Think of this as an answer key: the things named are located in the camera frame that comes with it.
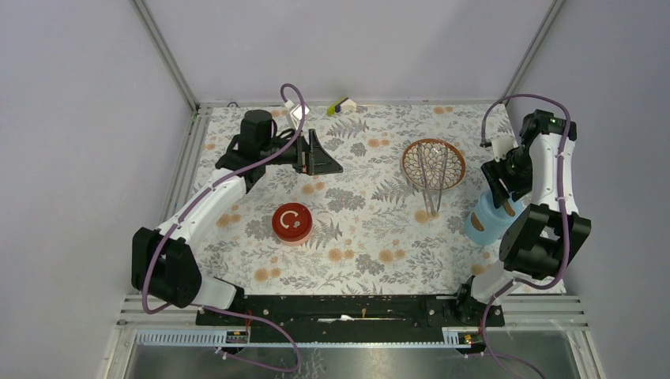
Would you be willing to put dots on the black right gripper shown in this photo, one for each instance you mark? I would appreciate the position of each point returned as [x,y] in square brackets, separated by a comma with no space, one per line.
[492,171]

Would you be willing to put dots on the floral patterned tablecloth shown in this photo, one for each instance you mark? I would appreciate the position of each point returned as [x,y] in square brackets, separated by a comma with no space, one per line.
[372,233]

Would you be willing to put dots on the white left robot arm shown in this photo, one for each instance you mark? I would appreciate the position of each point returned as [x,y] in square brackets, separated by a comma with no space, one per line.
[163,263]

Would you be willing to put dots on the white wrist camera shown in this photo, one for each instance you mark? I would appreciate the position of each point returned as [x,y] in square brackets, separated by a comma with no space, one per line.
[295,112]
[500,146]

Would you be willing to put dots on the small toy house block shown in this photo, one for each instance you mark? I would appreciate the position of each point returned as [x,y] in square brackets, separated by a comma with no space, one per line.
[344,104]

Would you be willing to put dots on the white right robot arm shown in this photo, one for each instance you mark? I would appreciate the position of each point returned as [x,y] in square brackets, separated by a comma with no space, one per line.
[526,209]

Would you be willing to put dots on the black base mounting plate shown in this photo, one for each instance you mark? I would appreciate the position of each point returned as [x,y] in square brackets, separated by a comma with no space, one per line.
[354,318]

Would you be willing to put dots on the red round lid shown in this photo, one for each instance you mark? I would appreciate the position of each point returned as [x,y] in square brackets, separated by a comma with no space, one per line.
[292,220]

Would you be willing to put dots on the patterned ceramic plate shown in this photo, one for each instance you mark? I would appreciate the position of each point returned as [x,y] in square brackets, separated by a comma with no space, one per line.
[455,163]

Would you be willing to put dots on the light blue round lid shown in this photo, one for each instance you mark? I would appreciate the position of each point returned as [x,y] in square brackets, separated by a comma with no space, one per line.
[488,214]

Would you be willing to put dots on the light blue cup container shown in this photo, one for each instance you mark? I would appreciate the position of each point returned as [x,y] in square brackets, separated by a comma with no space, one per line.
[481,235]

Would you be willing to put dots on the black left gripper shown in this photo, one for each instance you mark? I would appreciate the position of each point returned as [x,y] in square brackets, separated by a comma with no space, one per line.
[318,161]

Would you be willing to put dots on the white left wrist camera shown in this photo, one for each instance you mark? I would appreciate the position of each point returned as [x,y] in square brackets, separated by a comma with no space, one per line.
[295,112]

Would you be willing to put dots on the clear plastic tongs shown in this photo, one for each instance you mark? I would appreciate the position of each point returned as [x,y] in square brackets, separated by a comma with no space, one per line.
[432,162]

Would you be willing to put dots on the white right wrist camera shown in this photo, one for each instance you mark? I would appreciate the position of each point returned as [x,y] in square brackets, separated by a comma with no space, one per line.
[500,146]

